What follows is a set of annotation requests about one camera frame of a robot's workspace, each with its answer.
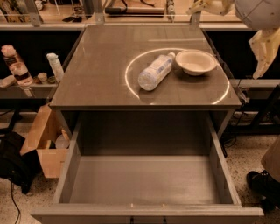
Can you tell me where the red labelled bottle on shelf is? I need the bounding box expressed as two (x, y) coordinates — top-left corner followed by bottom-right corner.
(1, 45), (33, 87)

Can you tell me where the open grey top drawer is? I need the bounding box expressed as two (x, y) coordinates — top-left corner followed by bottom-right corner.
(31, 111), (263, 224)

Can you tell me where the pale object on shelf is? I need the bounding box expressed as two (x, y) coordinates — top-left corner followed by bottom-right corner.
(0, 75), (16, 88)

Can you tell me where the white bottle on shelf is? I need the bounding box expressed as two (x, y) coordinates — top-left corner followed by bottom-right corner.
(46, 52), (64, 82)

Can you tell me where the black shoe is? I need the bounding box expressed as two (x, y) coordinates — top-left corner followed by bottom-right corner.
(246, 171), (280, 213)

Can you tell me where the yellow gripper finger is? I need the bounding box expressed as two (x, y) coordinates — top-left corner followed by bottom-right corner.
(186, 0), (235, 16)
(248, 27), (280, 81)

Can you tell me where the grey drawer cabinet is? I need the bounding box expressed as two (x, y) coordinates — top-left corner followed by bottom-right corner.
(51, 25), (241, 156)

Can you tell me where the black bag on floor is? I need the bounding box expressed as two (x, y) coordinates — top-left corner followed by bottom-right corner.
(0, 132), (41, 194)

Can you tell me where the white paper bowl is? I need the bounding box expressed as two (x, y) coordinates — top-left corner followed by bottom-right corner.
(175, 49), (217, 76)

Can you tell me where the wooden box on floor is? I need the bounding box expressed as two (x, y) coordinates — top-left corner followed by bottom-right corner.
(20, 104), (68, 179)

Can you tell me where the clear blue plastic bottle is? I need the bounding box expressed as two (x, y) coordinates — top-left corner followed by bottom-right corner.
(138, 52), (176, 91)

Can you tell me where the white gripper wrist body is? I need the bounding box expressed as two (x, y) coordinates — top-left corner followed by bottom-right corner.
(234, 0), (280, 30)

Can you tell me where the brown trouser leg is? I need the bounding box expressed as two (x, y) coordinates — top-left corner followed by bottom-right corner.
(261, 142), (280, 182)

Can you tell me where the black cable on floor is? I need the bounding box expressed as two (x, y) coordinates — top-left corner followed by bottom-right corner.
(10, 182), (22, 224)

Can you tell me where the small jar on shelf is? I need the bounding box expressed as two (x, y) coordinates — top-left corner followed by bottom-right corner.
(38, 73), (48, 83)

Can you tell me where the black device on back table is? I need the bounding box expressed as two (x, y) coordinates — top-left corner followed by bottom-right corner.
(105, 0), (166, 15)

